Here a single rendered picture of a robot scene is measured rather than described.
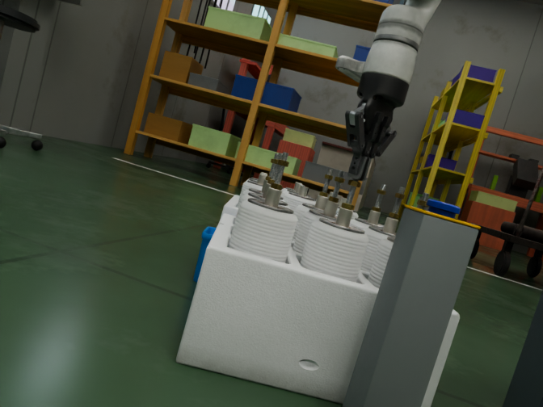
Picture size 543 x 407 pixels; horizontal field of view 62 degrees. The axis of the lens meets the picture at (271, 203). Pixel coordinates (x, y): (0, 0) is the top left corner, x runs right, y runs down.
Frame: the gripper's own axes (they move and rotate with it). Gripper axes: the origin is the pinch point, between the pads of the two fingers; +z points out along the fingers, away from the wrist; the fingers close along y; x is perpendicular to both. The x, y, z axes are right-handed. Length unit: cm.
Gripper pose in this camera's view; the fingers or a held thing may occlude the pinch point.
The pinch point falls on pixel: (359, 167)
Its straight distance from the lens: 74.1
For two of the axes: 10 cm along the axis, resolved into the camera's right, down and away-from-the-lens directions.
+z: -2.7, 9.6, 0.9
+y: 6.4, 1.1, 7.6
